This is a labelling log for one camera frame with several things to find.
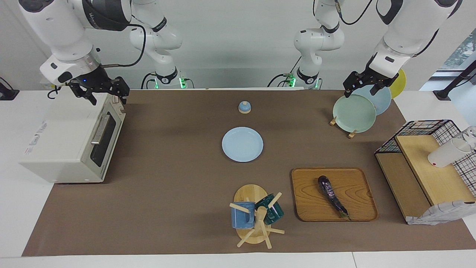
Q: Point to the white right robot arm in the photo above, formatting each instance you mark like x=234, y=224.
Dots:
x=67, y=29

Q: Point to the wooden mug tree stand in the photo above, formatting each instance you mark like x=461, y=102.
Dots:
x=250, y=193

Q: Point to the black clamp stand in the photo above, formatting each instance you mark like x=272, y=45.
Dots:
x=442, y=93

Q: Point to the dark purple eggplant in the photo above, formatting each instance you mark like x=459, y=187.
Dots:
x=329, y=191

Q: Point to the oven door with glass window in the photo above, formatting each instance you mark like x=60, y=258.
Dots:
x=106, y=143

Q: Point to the pale grey-blue plate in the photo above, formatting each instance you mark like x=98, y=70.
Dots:
x=383, y=100

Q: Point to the clear glass cup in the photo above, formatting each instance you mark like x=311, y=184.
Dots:
x=471, y=134

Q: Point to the black mount block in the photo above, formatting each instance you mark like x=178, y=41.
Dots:
x=8, y=95

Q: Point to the white toaster oven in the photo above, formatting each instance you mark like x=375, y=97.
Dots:
x=59, y=137

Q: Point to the light blue round plate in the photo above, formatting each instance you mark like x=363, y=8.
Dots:
x=242, y=144

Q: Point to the grey white patterned cloth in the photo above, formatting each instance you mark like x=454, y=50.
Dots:
x=442, y=212

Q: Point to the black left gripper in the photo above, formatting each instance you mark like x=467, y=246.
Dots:
x=372, y=77

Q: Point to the pale green plate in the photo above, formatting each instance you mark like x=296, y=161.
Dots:
x=353, y=113

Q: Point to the wooden plate rack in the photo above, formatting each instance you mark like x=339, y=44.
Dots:
x=351, y=134

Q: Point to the wooden serving tray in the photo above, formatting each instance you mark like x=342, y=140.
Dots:
x=357, y=193

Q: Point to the dark green ceramic mug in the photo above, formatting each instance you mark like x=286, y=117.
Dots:
x=275, y=214

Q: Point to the blue ceramic mug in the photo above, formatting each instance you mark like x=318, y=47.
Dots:
x=241, y=217

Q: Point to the wooden stepped shelf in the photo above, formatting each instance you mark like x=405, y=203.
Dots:
x=435, y=182

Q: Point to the white cup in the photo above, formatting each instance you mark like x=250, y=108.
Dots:
x=444, y=154

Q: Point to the yellow plate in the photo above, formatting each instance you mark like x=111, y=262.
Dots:
x=399, y=83

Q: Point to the brown table mat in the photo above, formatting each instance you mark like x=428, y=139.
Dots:
x=178, y=186

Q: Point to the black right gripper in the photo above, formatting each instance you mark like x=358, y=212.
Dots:
x=97, y=82

